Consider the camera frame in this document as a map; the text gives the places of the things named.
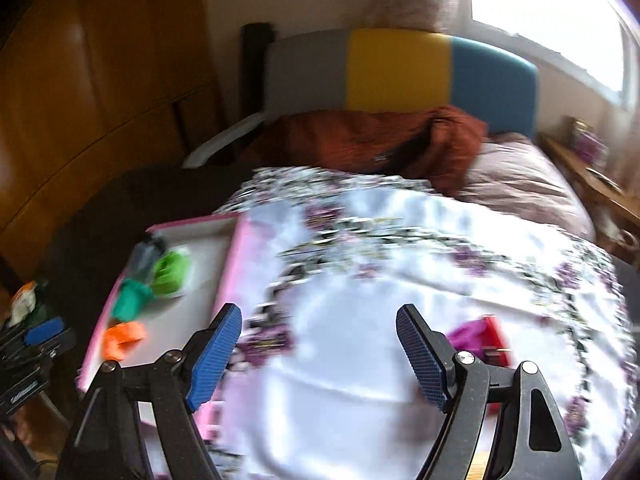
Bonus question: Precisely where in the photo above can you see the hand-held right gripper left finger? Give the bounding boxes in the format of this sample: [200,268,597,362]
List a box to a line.
[55,302,243,480]

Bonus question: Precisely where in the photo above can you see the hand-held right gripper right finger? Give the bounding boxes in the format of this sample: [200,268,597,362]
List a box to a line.
[395,303,583,480]

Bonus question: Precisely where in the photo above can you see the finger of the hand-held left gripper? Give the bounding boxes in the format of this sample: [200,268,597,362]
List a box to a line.
[22,316,76,356]

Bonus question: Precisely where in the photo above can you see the purple plastic toy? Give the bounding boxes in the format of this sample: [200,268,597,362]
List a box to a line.
[445,319,488,356]

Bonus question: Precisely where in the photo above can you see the orange plastic block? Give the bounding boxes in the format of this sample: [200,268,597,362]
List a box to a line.
[102,321,147,362]

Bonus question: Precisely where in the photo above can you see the red puzzle block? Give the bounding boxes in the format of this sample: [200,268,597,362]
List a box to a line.
[475,315,513,366]

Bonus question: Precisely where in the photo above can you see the dark green plastic toy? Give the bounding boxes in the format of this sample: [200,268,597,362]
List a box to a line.
[111,277,156,323]

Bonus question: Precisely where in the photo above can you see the light green plastic toy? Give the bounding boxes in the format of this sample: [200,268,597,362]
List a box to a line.
[150,247,193,298]

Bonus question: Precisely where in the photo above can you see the pink cardboard box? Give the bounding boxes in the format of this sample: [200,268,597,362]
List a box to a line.
[75,212,253,443]

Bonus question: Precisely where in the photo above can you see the black mesh strainer cup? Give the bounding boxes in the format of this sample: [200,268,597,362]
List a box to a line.
[129,237,168,281]

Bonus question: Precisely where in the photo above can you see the white embroidered floral tablecloth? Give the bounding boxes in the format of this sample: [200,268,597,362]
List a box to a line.
[200,166,632,480]

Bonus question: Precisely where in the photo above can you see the black padded massage table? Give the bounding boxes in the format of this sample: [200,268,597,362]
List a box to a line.
[47,162,256,321]

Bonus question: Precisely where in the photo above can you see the beige pillow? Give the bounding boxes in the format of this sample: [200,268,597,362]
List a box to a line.
[457,132,598,243]

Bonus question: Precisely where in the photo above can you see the rust orange blanket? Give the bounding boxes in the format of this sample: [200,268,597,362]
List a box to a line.
[250,105,490,196]

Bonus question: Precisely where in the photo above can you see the wooden desk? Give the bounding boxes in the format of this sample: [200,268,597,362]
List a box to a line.
[537,132,640,261]

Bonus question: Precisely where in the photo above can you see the pink printed box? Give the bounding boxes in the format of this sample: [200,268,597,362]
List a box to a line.
[570,117,608,166]

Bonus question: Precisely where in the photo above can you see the grey yellow blue headboard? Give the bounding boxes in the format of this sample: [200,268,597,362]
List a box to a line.
[263,29,540,138]

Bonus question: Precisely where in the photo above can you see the large bright window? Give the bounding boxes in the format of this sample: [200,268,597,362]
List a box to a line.
[465,0,633,111]

